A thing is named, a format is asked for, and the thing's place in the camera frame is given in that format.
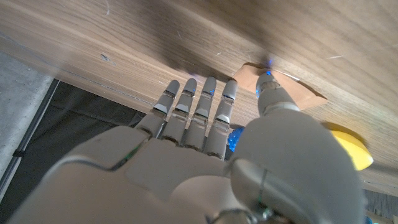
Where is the yellow banana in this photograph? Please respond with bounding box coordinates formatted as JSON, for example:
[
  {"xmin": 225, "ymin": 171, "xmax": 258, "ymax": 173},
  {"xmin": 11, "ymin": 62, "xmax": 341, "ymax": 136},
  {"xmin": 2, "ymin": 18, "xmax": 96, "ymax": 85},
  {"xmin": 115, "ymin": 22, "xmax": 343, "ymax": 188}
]
[{"xmin": 329, "ymin": 129, "xmax": 374, "ymax": 171}]

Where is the blue spiky ball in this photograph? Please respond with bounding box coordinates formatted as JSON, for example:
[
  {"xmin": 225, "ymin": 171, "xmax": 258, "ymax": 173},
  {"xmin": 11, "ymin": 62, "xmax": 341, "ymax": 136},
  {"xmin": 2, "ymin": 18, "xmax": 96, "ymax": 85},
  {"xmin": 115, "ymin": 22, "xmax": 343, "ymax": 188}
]
[{"xmin": 228, "ymin": 126, "xmax": 245, "ymax": 152}]

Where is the tan adhesive bandage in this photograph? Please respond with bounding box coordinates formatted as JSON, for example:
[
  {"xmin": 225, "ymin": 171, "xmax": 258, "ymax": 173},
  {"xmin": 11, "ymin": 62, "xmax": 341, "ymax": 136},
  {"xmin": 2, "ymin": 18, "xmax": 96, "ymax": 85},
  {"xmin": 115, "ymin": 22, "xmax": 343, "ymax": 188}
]
[{"xmin": 232, "ymin": 63, "xmax": 328, "ymax": 110}]

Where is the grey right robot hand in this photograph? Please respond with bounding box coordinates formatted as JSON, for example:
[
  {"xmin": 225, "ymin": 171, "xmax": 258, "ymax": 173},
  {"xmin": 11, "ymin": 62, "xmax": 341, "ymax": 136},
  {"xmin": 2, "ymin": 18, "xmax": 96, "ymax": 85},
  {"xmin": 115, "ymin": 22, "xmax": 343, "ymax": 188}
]
[{"xmin": 6, "ymin": 72, "xmax": 366, "ymax": 224}]

